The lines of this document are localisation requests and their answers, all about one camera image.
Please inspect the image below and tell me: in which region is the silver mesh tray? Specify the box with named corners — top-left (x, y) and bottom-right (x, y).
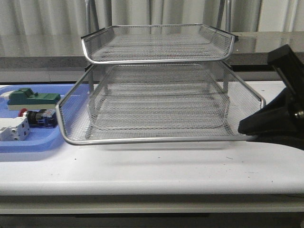
top-left (56, 62), bottom-right (265, 145)
top-left (89, 95), bottom-right (228, 130)
top-left (81, 24), bottom-right (238, 64)

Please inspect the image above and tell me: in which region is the white plastic part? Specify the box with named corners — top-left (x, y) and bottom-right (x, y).
top-left (0, 91), bottom-right (13, 100)

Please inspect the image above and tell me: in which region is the white circuit breaker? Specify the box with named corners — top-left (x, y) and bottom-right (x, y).
top-left (0, 117), bottom-right (30, 141)

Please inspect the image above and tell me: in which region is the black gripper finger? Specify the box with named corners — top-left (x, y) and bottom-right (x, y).
top-left (267, 44), bottom-right (304, 105)
top-left (238, 91), bottom-right (304, 150)

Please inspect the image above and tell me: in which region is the red emergency push button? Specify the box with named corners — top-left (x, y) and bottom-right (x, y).
top-left (18, 108), bottom-right (57, 128)

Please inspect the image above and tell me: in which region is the green terminal block component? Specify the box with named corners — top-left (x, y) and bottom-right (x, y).
top-left (7, 88), bottom-right (61, 110)

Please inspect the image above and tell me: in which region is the silver metal rack frame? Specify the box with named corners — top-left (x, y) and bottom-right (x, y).
top-left (84, 0), bottom-right (239, 141)

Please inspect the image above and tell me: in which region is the blue plastic tray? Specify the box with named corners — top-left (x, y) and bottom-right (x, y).
top-left (0, 84), bottom-right (73, 153)

